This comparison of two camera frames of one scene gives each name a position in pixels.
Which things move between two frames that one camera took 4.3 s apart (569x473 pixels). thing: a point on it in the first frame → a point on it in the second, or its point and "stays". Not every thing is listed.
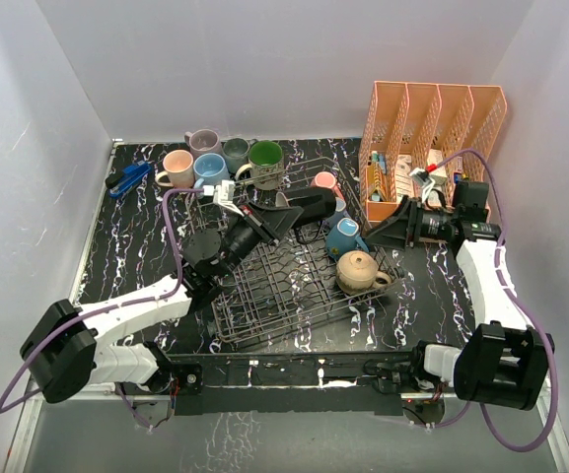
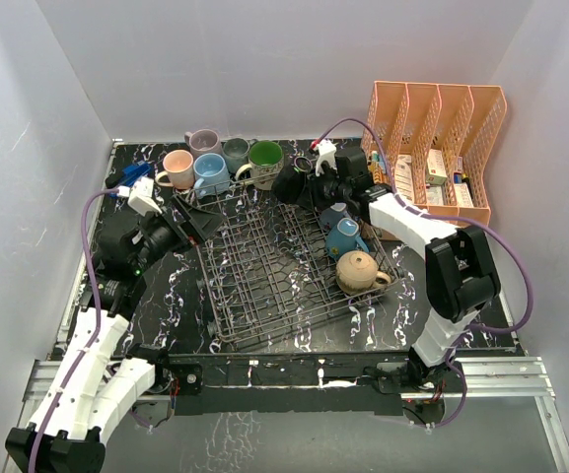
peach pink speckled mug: [178, 166] stays
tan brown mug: [357, 273] stays
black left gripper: [275, 221] → [197, 223]
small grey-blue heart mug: [339, 214] stays
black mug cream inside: [281, 200] → [302, 165]
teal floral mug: [343, 237] stays
